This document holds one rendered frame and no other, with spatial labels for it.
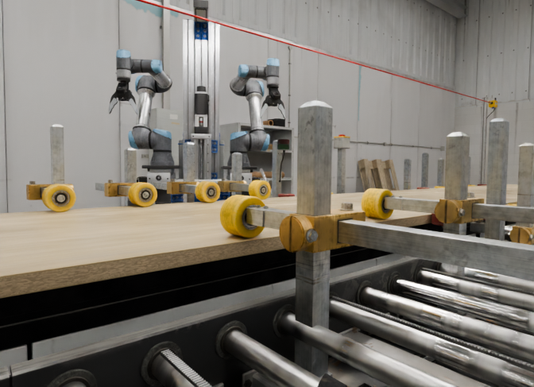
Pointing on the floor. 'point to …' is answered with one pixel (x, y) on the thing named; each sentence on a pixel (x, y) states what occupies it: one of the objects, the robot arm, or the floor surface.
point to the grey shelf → (261, 160)
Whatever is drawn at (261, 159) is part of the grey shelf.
